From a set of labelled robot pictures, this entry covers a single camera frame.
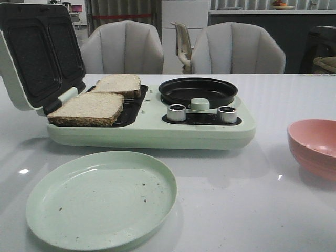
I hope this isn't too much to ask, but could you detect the white bread slice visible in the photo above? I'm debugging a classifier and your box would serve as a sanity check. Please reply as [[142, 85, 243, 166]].
[[91, 74, 141, 98], [47, 92, 124, 127]]

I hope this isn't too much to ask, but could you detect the mint green sandwich maker lid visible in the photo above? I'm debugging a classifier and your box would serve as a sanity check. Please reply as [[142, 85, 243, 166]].
[[1, 3, 85, 116]]

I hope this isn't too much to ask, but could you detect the pink bowl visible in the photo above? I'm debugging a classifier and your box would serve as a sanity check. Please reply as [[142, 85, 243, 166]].
[[287, 119, 335, 181]]

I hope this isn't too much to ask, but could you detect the mint green breakfast maker base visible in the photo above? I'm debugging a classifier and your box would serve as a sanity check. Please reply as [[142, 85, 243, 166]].
[[47, 83, 256, 150]]

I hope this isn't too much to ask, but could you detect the left silver control knob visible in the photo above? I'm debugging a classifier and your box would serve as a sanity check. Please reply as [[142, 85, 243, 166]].
[[167, 104, 187, 122]]

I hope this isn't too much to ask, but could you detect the silver control knob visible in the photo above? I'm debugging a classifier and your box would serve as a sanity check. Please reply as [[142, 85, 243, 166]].
[[167, 104, 187, 122], [217, 106, 237, 124]]

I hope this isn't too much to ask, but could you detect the right silver control knob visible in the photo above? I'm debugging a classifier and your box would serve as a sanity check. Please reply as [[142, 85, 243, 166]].
[[217, 106, 237, 124]]

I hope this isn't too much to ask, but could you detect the black round frying pan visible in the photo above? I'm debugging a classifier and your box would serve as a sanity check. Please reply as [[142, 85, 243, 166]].
[[159, 77, 238, 109]]

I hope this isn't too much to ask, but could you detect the beige office chair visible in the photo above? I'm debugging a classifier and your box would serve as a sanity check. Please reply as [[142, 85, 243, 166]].
[[171, 22, 192, 74]]

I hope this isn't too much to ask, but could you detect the left grey upholstered chair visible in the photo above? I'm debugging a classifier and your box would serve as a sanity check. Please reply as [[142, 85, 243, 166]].
[[80, 20, 164, 74]]

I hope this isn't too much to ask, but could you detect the grey upholstered chair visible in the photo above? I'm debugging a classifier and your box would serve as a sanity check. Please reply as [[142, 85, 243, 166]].
[[80, 20, 164, 74], [191, 22, 286, 74]]

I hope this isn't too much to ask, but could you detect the mint green round plate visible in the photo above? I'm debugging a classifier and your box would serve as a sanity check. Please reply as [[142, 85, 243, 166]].
[[26, 151, 177, 251]]

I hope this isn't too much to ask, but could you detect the right grey upholstered chair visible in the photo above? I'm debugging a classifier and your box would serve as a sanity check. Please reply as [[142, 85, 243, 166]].
[[191, 22, 286, 74]]

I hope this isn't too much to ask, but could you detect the white cabinet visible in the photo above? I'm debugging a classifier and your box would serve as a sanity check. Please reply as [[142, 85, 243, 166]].
[[161, 1, 210, 74]]

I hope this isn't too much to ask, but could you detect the fruit bowl on counter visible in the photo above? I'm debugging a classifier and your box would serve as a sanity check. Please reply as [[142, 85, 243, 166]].
[[271, 0, 295, 11]]

